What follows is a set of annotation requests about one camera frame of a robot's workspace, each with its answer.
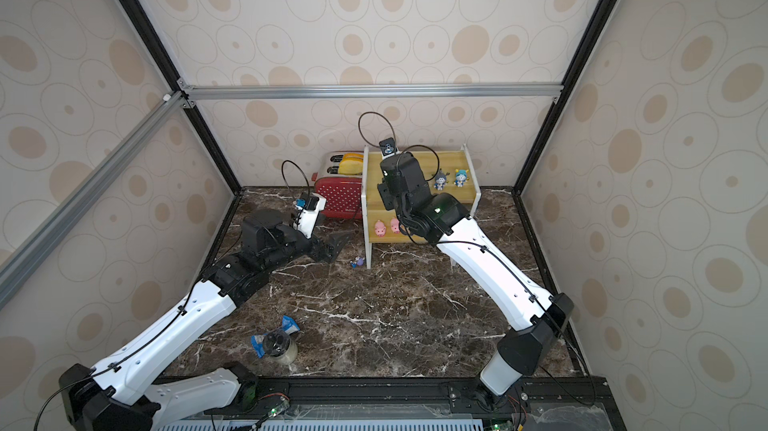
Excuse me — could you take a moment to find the Doraemon figure grey costume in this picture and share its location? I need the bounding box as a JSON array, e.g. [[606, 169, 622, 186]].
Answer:
[[433, 170, 448, 191]]

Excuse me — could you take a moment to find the Doraemon figure purple pink hat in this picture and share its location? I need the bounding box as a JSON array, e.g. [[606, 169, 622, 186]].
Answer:
[[350, 256, 366, 268]]

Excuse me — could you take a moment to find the Doraemon figure teal ball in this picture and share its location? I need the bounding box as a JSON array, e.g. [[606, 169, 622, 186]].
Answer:
[[454, 169, 469, 187]]

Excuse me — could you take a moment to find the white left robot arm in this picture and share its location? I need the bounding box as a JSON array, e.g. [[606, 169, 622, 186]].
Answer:
[[59, 209, 350, 430]]

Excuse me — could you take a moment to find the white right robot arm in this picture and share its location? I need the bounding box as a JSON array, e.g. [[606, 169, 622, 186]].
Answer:
[[377, 150, 574, 396]]

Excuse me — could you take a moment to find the white metal wooden shelf rack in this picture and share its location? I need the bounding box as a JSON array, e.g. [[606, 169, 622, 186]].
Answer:
[[361, 145, 481, 261]]

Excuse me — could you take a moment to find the red polka dot toaster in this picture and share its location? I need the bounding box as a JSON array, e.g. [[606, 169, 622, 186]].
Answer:
[[311, 151, 364, 219]]

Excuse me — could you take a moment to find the blue plastic wrapper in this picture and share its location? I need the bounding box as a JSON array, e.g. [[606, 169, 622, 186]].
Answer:
[[250, 315, 300, 358]]

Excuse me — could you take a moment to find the clear tape roll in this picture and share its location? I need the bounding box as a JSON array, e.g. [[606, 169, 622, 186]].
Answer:
[[262, 330, 298, 365]]

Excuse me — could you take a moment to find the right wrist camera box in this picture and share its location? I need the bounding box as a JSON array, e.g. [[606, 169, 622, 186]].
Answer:
[[379, 137, 399, 159]]

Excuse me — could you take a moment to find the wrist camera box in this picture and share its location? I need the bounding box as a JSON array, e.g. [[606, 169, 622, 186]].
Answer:
[[293, 192, 327, 238], [379, 137, 399, 159]]

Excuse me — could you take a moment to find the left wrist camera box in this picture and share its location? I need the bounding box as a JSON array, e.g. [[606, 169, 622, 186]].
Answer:
[[293, 192, 327, 238]]

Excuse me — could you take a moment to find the silver aluminium rail back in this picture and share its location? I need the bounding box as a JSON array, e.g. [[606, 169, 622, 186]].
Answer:
[[183, 82, 563, 101]]

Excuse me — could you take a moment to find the silver aluminium rail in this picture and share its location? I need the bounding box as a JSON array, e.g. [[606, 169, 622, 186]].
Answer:
[[183, 82, 563, 101], [1, 91, 184, 306]]

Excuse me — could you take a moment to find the silver aluminium rail left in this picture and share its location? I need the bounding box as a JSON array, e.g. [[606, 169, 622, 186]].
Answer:
[[1, 91, 184, 306]]

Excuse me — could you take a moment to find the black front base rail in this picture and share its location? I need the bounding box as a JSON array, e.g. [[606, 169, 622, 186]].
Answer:
[[155, 375, 628, 431]]

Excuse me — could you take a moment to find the black corner frame post left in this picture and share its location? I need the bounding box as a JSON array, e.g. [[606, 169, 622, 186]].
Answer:
[[117, 0, 242, 195]]

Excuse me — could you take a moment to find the black corner frame post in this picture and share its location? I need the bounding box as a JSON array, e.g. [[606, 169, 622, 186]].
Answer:
[[513, 0, 619, 196], [117, 0, 242, 195]]

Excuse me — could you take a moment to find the black corner frame post right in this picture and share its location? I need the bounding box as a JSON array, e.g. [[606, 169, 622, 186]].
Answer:
[[513, 0, 619, 196]]

